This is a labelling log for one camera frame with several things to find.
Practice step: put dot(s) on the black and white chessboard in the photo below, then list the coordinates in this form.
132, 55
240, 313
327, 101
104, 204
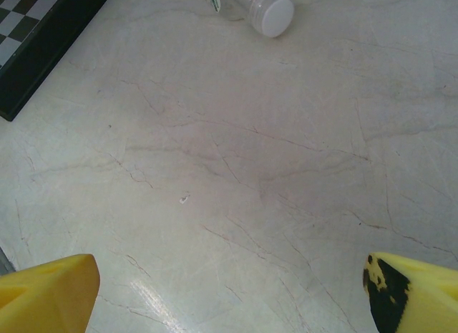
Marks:
35, 32

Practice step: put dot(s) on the clear bottle white cap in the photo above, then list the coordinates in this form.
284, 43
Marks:
272, 14

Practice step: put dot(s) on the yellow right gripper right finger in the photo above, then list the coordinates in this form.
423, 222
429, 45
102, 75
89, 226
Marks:
429, 300

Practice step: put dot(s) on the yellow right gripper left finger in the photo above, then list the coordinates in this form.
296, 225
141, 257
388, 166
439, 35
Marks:
43, 300

